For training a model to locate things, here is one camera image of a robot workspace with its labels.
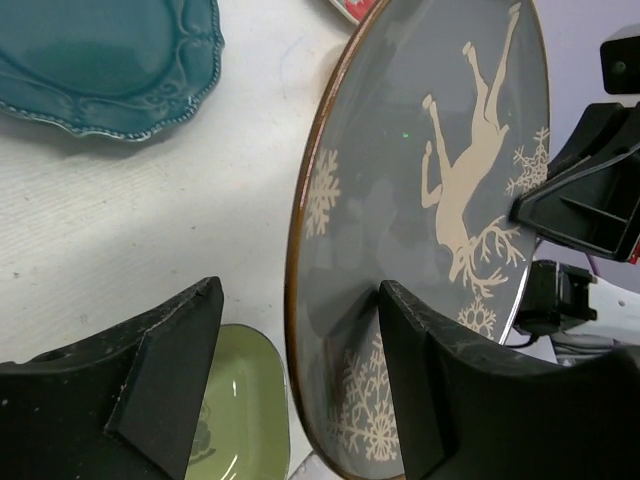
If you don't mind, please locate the teal scalloped plate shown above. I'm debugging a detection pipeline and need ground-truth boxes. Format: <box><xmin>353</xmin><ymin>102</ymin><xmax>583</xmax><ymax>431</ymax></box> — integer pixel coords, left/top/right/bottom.
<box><xmin>1</xmin><ymin>0</ymin><xmax>225</xmax><ymax>142</ymax></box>

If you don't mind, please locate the green square panda dish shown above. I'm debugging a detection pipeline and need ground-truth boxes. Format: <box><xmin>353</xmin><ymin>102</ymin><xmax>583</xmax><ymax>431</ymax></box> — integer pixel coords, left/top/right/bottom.
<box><xmin>185</xmin><ymin>324</ymin><xmax>290</xmax><ymax>480</ymax></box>

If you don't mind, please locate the grey reindeer plate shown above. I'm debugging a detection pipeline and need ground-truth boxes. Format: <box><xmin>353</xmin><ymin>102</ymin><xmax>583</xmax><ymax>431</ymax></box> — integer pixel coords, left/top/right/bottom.
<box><xmin>284</xmin><ymin>1</ymin><xmax>549</xmax><ymax>479</ymax></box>

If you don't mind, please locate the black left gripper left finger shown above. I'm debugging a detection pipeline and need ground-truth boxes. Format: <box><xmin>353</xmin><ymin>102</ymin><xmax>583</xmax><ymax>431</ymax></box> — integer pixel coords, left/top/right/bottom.
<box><xmin>1</xmin><ymin>277</ymin><xmax>224</xmax><ymax>479</ymax></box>

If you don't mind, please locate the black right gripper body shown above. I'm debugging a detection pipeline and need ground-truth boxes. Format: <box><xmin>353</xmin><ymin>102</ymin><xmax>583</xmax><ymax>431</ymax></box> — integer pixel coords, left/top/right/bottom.
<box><xmin>581</xmin><ymin>24</ymin><xmax>639</xmax><ymax>165</ymax></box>

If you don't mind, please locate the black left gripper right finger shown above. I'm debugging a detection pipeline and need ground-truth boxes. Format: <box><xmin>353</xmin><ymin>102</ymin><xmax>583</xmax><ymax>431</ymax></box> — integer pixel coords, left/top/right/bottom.
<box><xmin>378</xmin><ymin>281</ymin><xmax>639</xmax><ymax>479</ymax></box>

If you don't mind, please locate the red and teal floral plate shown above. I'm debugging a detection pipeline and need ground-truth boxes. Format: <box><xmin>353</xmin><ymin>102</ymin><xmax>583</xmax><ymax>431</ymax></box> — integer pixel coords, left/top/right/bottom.
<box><xmin>328</xmin><ymin>0</ymin><xmax>375</xmax><ymax>25</ymax></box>

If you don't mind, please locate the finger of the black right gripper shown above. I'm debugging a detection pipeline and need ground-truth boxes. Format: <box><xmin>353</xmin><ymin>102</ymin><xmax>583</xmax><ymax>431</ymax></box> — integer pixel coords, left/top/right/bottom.
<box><xmin>509</xmin><ymin>146</ymin><xmax>639</xmax><ymax>263</ymax></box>

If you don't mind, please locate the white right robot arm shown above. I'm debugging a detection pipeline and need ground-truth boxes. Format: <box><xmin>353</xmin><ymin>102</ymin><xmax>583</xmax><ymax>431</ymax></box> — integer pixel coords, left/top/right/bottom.
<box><xmin>509</xmin><ymin>101</ymin><xmax>639</xmax><ymax>364</ymax></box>

